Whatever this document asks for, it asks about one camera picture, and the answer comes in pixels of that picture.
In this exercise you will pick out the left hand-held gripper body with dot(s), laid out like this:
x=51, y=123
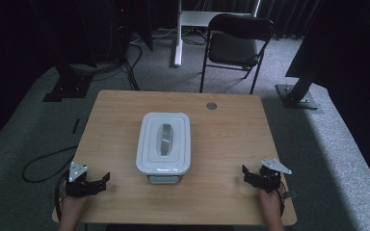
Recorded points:
x=77, y=188

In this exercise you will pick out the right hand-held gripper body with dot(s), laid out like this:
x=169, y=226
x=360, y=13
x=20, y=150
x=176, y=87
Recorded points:
x=269, y=181

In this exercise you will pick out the white storage box lid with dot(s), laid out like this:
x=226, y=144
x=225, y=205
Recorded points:
x=149, y=147

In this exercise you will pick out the translucent brown storage box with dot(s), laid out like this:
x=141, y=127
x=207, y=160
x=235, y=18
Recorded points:
x=163, y=179

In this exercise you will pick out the person's left hand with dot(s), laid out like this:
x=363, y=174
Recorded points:
x=72, y=208

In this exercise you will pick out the person's right hand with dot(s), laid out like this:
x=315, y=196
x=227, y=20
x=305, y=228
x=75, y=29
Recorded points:
x=273, y=205

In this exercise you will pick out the small black floor strip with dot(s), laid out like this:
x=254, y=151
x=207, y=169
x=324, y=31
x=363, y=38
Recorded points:
x=75, y=125

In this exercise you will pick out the grey round table grommet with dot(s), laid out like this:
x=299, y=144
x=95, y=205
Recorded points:
x=211, y=106

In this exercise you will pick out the black stand with bolted base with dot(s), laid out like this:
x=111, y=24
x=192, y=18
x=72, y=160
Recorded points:
x=297, y=97

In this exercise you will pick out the black stand with flat base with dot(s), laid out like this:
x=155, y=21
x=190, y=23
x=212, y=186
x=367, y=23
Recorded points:
x=69, y=88

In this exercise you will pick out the black folding chair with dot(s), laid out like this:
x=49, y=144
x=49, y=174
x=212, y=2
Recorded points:
x=234, y=48

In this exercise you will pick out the dark pleated curtain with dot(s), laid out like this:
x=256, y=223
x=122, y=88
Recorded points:
x=289, y=16

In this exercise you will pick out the small grey bracket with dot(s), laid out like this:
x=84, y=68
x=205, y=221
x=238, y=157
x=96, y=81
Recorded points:
x=291, y=194

